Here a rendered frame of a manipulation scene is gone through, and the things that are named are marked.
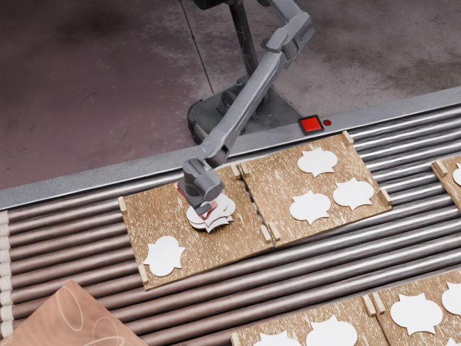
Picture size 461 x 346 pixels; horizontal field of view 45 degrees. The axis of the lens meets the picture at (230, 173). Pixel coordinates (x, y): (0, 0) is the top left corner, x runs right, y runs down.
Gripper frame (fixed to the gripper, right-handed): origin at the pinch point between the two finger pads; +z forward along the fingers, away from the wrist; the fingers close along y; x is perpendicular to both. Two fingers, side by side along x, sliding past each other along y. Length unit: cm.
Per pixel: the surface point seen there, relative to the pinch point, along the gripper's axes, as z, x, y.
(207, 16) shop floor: 99, 131, -198
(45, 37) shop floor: 101, 29, -246
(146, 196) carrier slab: 10.4, -7.6, -19.9
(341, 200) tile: 8.8, 42.8, 19.5
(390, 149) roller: 11, 74, 12
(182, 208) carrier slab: 10.4, -0.3, -8.9
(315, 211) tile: 9.0, 33.3, 17.6
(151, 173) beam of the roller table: 12.3, -0.5, -29.0
